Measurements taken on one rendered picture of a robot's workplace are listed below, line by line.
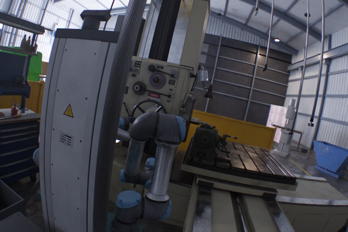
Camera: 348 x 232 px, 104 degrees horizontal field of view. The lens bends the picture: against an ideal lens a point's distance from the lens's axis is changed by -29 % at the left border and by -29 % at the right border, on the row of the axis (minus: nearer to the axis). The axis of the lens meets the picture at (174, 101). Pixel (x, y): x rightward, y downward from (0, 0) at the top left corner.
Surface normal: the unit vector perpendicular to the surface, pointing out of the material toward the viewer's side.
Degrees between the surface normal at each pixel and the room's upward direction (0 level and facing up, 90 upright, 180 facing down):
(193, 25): 90
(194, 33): 90
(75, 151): 90
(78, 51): 90
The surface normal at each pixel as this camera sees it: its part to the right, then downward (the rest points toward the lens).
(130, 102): -0.17, 0.04
